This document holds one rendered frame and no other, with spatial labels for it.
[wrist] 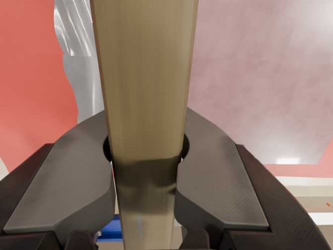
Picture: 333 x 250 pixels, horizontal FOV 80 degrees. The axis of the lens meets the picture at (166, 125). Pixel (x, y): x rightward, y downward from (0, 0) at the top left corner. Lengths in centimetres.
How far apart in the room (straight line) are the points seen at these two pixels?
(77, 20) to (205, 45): 14
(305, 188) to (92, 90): 41
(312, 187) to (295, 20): 31
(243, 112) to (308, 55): 10
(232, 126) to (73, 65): 23
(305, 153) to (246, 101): 15
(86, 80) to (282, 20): 24
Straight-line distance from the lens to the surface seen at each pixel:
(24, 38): 29
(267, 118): 33
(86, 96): 28
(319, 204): 49
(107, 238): 41
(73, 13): 26
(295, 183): 45
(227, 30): 26
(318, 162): 43
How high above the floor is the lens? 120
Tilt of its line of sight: 58 degrees down
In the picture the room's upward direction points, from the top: 176 degrees clockwise
